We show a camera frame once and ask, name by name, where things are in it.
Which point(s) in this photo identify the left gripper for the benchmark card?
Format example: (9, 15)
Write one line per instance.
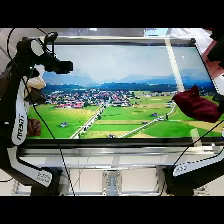
(59, 66)

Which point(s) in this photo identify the dark red garment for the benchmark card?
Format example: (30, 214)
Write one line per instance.
(196, 106)

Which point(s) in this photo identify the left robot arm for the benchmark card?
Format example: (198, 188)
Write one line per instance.
(13, 100)

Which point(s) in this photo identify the cream garment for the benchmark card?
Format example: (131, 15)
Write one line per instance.
(35, 83)

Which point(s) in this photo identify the dark grey garment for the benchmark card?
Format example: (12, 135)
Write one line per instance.
(36, 96)

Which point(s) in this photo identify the brown garment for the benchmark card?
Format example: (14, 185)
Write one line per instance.
(33, 127)

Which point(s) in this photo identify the silver frame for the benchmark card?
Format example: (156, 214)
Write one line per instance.
(113, 151)

